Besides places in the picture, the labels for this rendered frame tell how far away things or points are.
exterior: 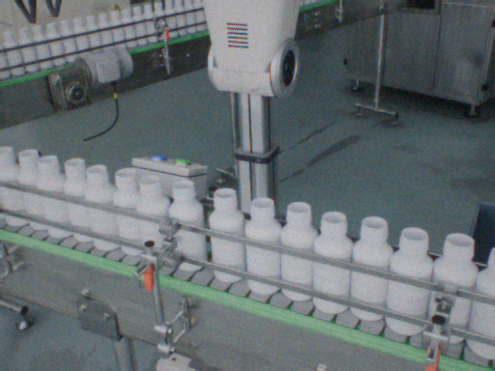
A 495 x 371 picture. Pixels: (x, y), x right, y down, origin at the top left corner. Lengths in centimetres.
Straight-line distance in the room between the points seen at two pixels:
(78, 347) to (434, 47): 335
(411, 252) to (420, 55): 391
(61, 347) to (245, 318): 158
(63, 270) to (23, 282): 15
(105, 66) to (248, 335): 160
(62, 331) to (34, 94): 99
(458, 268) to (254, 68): 83
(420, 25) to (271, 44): 326
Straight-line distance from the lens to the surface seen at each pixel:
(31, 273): 128
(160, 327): 102
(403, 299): 86
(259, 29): 143
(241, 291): 97
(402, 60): 476
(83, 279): 117
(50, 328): 260
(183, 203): 96
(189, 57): 285
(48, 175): 114
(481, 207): 140
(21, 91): 241
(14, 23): 486
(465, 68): 454
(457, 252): 82
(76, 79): 238
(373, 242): 84
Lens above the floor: 160
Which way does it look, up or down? 28 degrees down
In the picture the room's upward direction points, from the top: 3 degrees counter-clockwise
